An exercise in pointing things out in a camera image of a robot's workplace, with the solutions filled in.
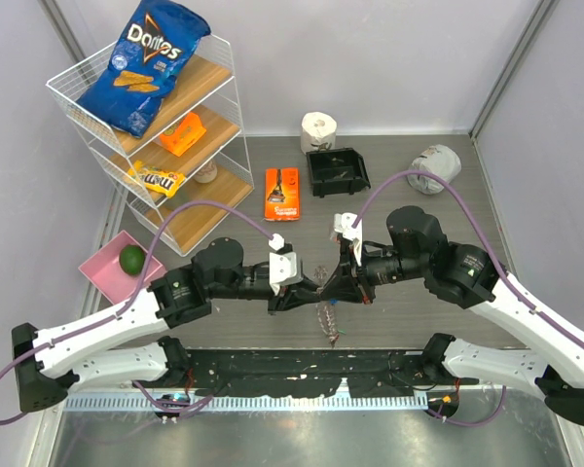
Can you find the yellow M&M candy bag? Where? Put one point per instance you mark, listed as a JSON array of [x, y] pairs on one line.
[[157, 180]]

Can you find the black plastic storage bin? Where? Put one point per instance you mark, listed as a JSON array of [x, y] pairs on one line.
[[356, 183]]

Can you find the grey wrapped paper bundle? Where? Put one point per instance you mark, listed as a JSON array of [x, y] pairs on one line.
[[439, 160]]

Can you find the blue Doritos chip bag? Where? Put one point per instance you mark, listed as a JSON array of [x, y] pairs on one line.
[[154, 47]]

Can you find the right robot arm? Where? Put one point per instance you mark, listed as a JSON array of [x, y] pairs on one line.
[[551, 365]]

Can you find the orange snack box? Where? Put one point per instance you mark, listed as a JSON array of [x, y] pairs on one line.
[[180, 137]]

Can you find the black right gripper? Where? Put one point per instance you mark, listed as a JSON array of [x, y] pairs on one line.
[[346, 284]]

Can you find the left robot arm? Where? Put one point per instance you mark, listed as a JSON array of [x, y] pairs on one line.
[[53, 363]]

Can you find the orange razor box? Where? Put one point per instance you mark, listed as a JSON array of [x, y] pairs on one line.
[[282, 200]]

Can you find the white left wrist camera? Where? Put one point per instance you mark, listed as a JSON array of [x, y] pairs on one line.
[[285, 267]]

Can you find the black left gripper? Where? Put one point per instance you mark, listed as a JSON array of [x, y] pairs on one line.
[[294, 295]]

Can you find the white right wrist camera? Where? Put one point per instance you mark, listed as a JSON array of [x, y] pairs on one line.
[[346, 226]]

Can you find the white toilet paper roll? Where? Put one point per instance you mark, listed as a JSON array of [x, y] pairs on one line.
[[318, 132]]

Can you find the pink plastic tray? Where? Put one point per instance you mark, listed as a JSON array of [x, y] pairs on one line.
[[102, 269]]

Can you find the white wire wooden shelf rack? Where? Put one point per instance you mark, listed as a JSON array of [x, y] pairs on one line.
[[195, 149]]

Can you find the keys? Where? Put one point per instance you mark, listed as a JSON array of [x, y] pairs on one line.
[[335, 168]]

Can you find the green lime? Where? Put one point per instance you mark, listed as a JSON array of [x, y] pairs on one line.
[[132, 259]]

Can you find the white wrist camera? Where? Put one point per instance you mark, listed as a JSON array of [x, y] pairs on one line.
[[285, 267], [346, 226]]

